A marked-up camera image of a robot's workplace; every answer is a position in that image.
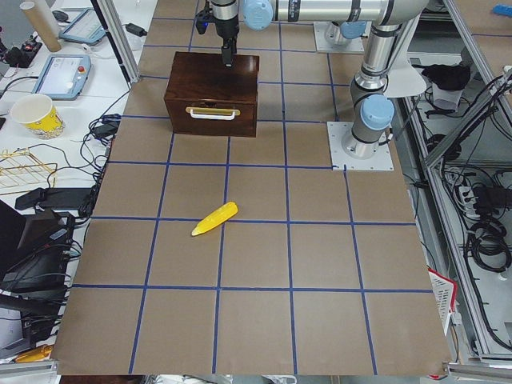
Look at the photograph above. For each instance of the dark wooden drawer box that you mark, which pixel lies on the dark wooden drawer box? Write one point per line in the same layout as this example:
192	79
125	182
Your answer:
202	77

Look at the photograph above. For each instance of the red white plastic basket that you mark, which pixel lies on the red white plastic basket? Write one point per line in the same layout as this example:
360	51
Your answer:
445	292

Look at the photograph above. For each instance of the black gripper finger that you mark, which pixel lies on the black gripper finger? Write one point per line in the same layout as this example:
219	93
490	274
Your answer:
227	52
233	46

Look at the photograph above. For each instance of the black electronics gadget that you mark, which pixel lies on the black electronics gadget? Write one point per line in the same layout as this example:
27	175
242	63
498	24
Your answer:
22	57

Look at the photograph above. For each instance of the gold wire rack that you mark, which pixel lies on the gold wire rack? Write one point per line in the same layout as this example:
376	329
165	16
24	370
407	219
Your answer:
22	171

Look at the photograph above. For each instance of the cardboard tube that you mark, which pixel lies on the cardboard tube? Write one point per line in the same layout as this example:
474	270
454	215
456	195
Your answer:
42	20

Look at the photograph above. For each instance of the white drawer handle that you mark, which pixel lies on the white drawer handle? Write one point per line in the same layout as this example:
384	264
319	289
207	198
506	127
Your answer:
212	114

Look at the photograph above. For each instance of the yellow toy corn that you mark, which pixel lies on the yellow toy corn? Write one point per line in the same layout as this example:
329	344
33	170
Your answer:
215	218

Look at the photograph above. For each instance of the teach pendant tablet near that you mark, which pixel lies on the teach pendant tablet near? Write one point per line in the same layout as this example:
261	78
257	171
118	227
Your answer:
63	76

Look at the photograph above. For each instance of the aluminium frame rail right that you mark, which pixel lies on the aluminium frame rail right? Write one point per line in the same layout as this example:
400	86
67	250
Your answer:
462	155

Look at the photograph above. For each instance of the black power adapter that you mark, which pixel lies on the black power adapter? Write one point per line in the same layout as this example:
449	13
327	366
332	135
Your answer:
56	198

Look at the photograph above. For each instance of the yellow white paper cup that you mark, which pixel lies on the yellow white paper cup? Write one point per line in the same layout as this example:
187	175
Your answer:
38	114

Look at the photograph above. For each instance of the teach pendant tablet far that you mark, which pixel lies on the teach pendant tablet far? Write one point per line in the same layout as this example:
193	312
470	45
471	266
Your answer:
85	28

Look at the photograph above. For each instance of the black cloth in cup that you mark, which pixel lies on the black cloth in cup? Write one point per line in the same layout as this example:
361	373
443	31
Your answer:
448	83

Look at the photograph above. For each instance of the black power brick far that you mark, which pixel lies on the black power brick far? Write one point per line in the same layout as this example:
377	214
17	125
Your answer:
135	30

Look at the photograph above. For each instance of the teach pendant tablet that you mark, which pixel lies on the teach pendant tablet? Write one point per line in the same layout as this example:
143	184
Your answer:
63	76
85	28

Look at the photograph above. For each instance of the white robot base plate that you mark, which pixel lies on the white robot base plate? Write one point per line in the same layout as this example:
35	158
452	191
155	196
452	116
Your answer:
347	153

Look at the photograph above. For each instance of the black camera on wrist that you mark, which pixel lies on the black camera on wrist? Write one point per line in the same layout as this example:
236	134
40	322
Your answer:
202	20

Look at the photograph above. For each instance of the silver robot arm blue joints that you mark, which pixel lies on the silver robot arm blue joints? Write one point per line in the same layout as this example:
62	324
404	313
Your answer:
392	25

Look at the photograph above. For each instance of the aluminium frame post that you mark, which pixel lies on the aluminium frame post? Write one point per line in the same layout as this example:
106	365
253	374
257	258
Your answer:
111	23

